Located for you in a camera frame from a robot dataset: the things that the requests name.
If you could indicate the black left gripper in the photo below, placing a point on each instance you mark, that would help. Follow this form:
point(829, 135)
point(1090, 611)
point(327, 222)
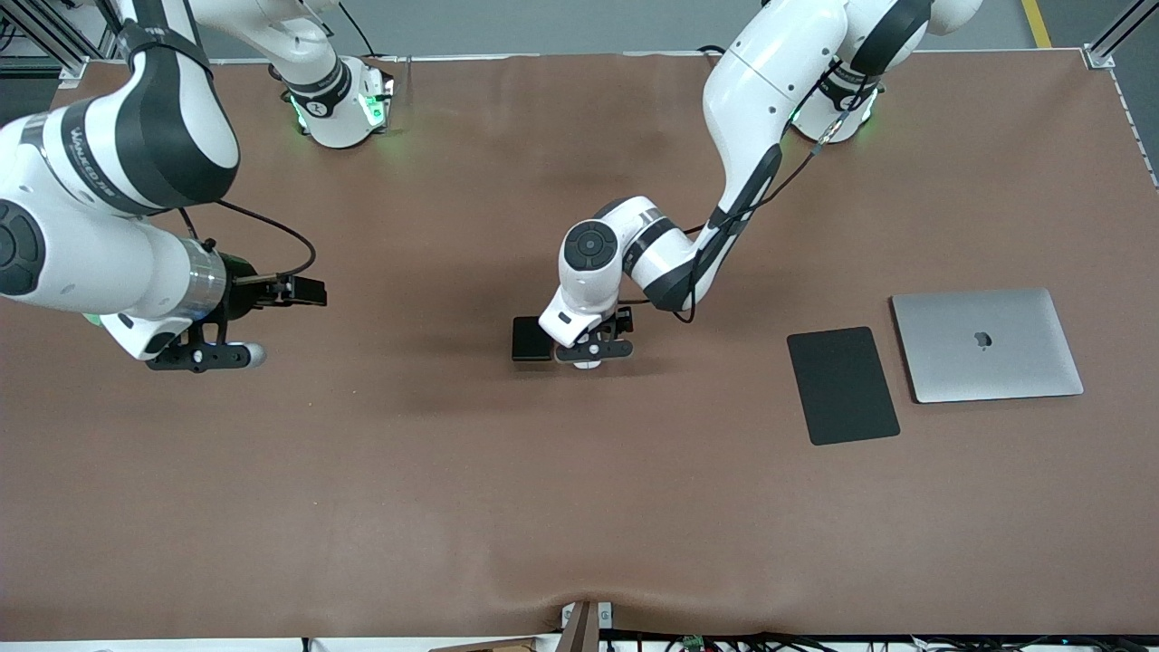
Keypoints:
point(621, 321)

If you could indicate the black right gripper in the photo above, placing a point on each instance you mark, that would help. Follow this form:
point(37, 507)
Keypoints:
point(240, 279)

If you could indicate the black phone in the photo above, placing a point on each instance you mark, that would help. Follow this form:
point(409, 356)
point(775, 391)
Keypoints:
point(527, 338)

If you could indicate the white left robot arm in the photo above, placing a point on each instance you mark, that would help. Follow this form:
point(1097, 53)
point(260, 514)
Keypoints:
point(751, 91)

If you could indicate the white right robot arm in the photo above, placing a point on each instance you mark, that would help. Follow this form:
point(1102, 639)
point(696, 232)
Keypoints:
point(109, 145)

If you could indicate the black mouse pad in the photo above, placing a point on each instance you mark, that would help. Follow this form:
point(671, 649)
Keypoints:
point(842, 385)

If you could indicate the brown table mat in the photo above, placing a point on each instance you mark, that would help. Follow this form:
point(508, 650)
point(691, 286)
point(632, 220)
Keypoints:
point(579, 507)

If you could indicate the silver laptop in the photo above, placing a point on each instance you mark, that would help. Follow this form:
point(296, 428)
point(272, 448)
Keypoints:
point(987, 349)

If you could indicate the metal table clamp bracket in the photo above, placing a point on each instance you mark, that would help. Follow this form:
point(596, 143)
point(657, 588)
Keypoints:
point(584, 625)

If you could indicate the aluminium frame post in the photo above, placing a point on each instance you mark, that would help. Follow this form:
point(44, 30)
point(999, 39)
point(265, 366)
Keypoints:
point(54, 41)
point(1112, 41)

